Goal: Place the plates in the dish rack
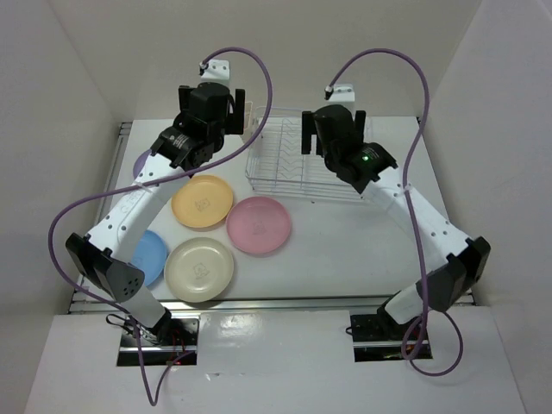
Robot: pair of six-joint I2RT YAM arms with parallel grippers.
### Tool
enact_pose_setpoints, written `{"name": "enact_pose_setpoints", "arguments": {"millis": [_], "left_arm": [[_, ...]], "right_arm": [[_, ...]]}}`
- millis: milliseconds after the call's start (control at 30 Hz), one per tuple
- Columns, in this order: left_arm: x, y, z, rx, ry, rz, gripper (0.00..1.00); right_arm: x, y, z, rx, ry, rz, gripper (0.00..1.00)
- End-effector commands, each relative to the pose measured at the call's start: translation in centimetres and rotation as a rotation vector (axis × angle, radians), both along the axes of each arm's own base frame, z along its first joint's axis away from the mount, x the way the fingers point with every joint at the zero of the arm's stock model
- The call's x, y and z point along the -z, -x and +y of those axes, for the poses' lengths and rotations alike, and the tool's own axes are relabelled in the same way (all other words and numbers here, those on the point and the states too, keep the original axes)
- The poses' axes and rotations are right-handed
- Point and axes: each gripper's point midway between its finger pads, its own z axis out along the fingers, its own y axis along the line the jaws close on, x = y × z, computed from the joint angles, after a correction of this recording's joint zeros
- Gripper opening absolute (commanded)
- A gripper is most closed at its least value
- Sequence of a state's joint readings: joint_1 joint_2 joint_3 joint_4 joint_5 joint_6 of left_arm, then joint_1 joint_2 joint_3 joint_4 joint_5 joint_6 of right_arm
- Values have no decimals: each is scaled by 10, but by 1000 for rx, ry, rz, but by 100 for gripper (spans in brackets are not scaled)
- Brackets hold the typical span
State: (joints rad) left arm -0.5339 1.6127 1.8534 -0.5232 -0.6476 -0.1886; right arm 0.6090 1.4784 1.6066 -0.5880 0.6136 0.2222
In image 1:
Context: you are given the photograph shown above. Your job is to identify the purple plate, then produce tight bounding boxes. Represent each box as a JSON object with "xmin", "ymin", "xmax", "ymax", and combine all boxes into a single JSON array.
[{"xmin": 132, "ymin": 149, "xmax": 151, "ymax": 179}]

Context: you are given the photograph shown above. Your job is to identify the yellow plate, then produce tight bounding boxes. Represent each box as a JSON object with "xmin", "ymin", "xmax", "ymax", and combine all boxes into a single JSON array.
[{"xmin": 171, "ymin": 175, "xmax": 234, "ymax": 229}]

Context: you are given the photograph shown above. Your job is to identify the pink plate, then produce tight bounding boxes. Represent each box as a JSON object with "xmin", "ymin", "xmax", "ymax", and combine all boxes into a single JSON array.
[{"xmin": 226, "ymin": 196, "xmax": 292, "ymax": 255}]

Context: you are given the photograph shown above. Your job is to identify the cream plate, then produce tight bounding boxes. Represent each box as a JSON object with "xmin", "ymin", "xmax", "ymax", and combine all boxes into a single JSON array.
[{"xmin": 164, "ymin": 237, "xmax": 235, "ymax": 303}]

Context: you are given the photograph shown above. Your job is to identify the blue plate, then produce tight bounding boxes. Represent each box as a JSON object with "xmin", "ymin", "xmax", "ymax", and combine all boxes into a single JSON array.
[{"xmin": 130, "ymin": 230, "xmax": 168, "ymax": 286}]

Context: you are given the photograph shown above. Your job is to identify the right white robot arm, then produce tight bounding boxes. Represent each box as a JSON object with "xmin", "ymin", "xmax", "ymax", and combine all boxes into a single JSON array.
[{"xmin": 301, "ymin": 104, "xmax": 491, "ymax": 339}]

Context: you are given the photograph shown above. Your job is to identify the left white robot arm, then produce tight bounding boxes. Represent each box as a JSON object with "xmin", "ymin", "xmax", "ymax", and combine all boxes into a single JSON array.
[{"xmin": 66, "ymin": 82, "xmax": 246, "ymax": 344}]

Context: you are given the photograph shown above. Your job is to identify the clear cutlery holder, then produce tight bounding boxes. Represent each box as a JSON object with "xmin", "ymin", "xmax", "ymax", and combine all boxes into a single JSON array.
[{"xmin": 241, "ymin": 101, "xmax": 254, "ymax": 143}]

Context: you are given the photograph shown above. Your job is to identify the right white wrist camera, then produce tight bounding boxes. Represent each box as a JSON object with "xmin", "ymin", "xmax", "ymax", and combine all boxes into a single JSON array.
[{"xmin": 326, "ymin": 84, "xmax": 355, "ymax": 112}]

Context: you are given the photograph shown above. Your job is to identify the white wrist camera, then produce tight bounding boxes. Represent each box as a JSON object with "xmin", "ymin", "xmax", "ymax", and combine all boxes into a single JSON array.
[
  {"xmin": 326, "ymin": 84, "xmax": 355, "ymax": 112},
  {"xmin": 199, "ymin": 59, "xmax": 230, "ymax": 88}
]

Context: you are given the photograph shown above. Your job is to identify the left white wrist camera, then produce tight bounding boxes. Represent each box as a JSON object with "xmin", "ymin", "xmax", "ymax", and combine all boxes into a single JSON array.
[{"xmin": 199, "ymin": 59, "xmax": 230, "ymax": 88}]

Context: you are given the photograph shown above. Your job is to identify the white wire dish rack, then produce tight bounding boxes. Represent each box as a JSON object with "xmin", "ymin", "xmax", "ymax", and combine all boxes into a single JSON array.
[{"xmin": 245, "ymin": 107, "xmax": 362, "ymax": 202}]

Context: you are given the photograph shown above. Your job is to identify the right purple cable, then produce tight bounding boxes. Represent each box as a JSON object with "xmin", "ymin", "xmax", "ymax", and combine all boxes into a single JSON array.
[{"xmin": 327, "ymin": 47, "xmax": 465, "ymax": 377}]

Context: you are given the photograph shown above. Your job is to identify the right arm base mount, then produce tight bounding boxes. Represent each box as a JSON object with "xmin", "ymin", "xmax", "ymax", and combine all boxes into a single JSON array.
[{"xmin": 345, "ymin": 314, "xmax": 408, "ymax": 362}]

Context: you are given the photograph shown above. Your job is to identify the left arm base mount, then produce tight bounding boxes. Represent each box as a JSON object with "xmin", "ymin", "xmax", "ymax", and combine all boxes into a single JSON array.
[{"xmin": 105, "ymin": 313, "xmax": 199, "ymax": 367}]

